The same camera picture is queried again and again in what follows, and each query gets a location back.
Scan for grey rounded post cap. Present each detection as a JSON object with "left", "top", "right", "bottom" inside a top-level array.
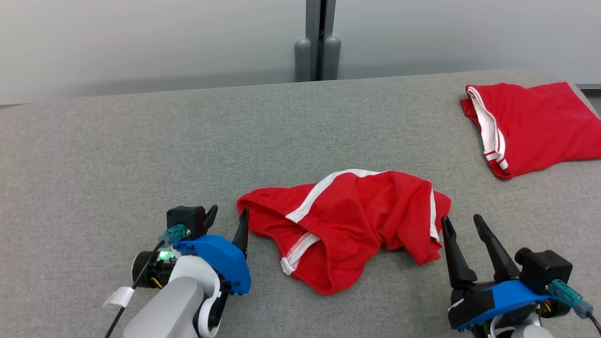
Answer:
[
  {"left": 323, "top": 36, "right": 341, "bottom": 81},
  {"left": 294, "top": 38, "right": 312, "bottom": 83}
]

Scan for red white basketball jersey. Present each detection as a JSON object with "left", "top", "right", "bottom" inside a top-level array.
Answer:
[{"left": 460, "top": 82, "right": 601, "bottom": 180}]

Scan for red shorts with white stripes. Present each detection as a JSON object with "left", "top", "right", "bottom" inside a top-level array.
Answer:
[{"left": 236, "top": 169, "right": 452, "bottom": 296}]

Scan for blue left camera mount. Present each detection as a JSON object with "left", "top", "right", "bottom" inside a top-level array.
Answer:
[{"left": 173, "top": 235, "right": 252, "bottom": 296}]

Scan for blue right camera mount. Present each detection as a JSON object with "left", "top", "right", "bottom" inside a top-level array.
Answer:
[{"left": 455, "top": 279, "right": 552, "bottom": 331}]

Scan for teal right camera connector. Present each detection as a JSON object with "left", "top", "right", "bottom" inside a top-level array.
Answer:
[{"left": 547, "top": 279, "right": 594, "bottom": 320}]

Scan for grey metal partition post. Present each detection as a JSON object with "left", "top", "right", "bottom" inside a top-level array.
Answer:
[{"left": 305, "top": 0, "right": 337, "bottom": 81}]

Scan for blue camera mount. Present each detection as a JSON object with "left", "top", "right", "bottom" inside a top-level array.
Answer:
[
  {"left": 173, "top": 235, "right": 252, "bottom": 296},
  {"left": 455, "top": 279, "right": 552, "bottom": 331}
]

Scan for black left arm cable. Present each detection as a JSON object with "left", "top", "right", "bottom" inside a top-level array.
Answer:
[{"left": 104, "top": 239, "right": 165, "bottom": 338}]

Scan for teal camera connector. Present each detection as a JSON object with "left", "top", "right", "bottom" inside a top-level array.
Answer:
[
  {"left": 547, "top": 279, "right": 594, "bottom": 320},
  {"left": 158, "top": 224, "right": 187, "bottom": 246}
]

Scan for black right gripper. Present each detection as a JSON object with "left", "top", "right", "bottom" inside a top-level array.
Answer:
[{"left": 440, "top": 214, "right": 520, "bottom": 331}]

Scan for white cable label tag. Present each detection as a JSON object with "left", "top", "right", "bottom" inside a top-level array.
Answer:
[{"left": 103, "top": 286, "right": 135, "bottom": 308}]

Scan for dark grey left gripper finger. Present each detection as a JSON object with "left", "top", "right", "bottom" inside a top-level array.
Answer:
[
  {"left": 231, "top": 207, "right": 249, "bottom": 260},
  {"left": 203, "top": 205, "right": 219, "bottom": 235}
]

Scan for teal left camera connector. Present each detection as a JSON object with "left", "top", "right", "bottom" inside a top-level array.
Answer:
[{"left": 158, "top": 224, "right": 187, "bottom": 246}]

